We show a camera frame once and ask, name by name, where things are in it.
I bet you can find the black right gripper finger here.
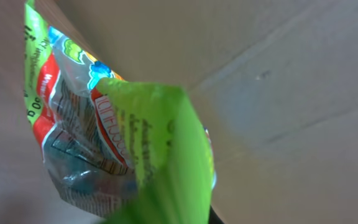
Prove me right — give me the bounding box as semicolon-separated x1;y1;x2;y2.
208;206;224;224

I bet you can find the green snack bag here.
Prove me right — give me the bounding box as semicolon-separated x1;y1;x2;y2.
24;1;216;223

